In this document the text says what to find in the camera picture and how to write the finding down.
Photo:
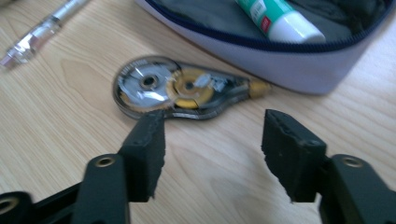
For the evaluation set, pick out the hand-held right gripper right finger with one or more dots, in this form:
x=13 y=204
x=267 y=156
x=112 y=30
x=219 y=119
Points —
x=292 y=155

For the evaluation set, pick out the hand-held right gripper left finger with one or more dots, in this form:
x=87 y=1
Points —
x=144 y=161

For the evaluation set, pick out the clear correction tape dispenser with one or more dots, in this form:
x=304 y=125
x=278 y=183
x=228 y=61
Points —
x=174 y=88

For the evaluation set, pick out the lavender pencil case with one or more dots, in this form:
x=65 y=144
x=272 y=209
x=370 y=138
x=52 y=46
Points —
x=295 y=70

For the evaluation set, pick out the green white glue stick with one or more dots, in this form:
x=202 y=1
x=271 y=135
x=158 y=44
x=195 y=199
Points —
x=280 y=21

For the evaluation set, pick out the silver clear pen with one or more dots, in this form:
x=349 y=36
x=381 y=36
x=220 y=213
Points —
x=40 y=31

